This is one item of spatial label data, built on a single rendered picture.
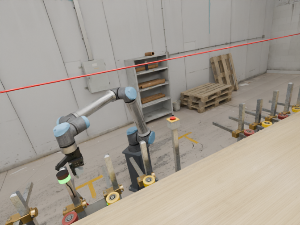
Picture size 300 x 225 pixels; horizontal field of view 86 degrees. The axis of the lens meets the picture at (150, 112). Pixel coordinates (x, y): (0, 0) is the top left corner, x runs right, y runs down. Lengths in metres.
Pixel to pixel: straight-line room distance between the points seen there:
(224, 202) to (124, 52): 3.43
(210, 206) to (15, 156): 3.59
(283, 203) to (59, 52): 3.55
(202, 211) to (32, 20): 3.53
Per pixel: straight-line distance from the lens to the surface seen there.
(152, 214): 1.02
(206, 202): 1.06
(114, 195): 1.16
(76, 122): 1.10
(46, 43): 3.60
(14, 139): 3.89
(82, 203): 1.26
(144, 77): 4.10
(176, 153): 1.32
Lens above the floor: 1.72
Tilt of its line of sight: 22 degrees down
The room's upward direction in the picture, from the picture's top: 9 degrees counter-clockwise
